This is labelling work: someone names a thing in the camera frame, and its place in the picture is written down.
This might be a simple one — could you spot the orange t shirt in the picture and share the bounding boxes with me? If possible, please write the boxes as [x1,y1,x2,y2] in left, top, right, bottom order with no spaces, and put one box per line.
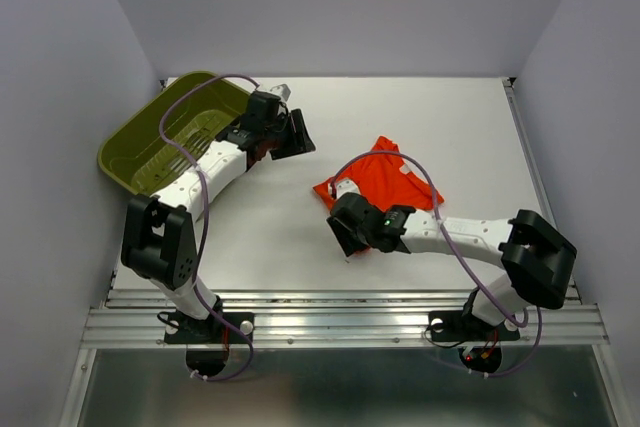
[313,136,445,216]

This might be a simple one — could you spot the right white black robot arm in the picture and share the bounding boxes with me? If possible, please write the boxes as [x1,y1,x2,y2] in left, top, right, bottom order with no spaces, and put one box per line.
[327,192,577,342]

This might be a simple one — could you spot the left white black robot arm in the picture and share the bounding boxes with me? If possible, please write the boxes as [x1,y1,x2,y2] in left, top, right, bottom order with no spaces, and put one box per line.
[121,84,315,341]

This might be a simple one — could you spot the olive green plastic basket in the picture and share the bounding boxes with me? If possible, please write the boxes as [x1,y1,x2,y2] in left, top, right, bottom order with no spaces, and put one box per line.
[97,71,254,195]

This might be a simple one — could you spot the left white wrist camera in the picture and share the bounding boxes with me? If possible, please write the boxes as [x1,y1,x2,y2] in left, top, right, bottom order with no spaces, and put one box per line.
[269,84,291,103]

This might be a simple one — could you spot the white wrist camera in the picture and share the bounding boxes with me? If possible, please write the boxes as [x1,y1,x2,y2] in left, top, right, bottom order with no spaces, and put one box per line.
[329,178,360,200]
[269,84,291,103]

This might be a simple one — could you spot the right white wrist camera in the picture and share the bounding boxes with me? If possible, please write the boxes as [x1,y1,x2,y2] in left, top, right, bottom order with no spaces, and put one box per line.
[329,178,360,200]

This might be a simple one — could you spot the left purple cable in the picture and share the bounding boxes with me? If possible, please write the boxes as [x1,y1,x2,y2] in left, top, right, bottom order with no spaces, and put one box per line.
[158,72,261,382]

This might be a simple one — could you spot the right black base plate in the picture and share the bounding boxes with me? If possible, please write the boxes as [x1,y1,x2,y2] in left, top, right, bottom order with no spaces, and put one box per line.
[427,310,520,343]

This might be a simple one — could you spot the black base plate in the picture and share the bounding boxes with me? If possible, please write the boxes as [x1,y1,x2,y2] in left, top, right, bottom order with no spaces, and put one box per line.
[156,311,245,345]
[427,310,520,343]

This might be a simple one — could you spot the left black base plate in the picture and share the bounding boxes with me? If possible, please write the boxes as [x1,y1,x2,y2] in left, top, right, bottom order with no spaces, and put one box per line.
[156,311,245,345]

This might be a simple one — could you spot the aluminium mounting rail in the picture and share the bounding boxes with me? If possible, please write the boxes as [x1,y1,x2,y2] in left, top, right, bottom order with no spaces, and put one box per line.
[81,288,609,349]

